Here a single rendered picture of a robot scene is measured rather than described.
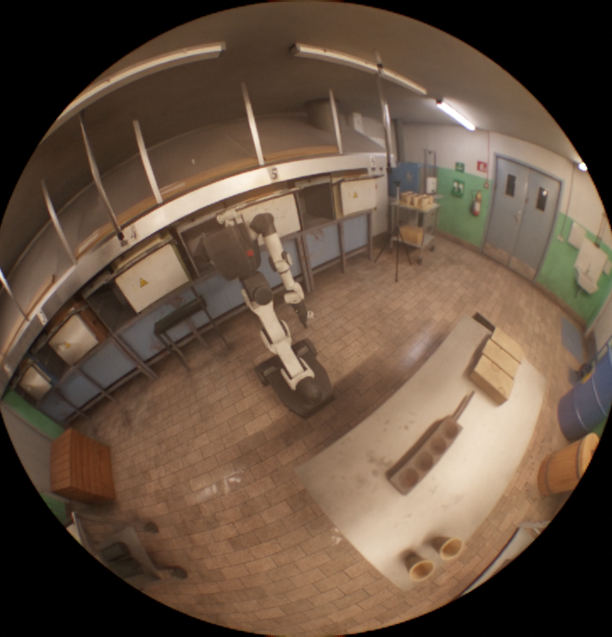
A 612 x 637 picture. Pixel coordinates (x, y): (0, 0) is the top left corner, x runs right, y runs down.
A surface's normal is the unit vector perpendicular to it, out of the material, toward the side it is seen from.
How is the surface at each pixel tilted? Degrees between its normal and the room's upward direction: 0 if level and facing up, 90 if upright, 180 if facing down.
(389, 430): 0
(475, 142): 90
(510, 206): 90
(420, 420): 0
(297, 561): 0
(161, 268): 90
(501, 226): 90
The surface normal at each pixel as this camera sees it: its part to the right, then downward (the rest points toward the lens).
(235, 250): 0.04, 0.71
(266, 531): -0.16, -0.71
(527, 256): -0.83, 0.48
